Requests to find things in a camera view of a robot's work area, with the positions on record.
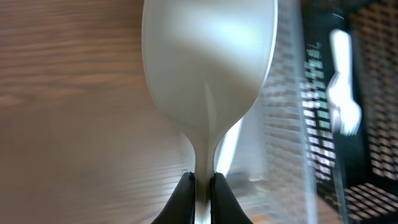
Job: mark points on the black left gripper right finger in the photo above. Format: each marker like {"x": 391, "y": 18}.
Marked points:
{"x": 225, "y": 209}

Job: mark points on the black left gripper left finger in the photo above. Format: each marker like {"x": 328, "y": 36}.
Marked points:
{"x": 180, "y": 208}

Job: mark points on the white plastic spoon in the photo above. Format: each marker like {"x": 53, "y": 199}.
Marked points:
{"x": 205, "y": 63}
{"x": 227, "y": 148}

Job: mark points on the white fork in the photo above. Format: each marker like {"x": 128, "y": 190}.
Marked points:
{"x": 345, "y": 113}

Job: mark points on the clear plastic basket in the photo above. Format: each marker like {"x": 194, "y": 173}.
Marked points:
{"x": 269, "y": 173}

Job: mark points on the dark green plastic basket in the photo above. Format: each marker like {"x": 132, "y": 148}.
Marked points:
{"x": 356, "y": 175}

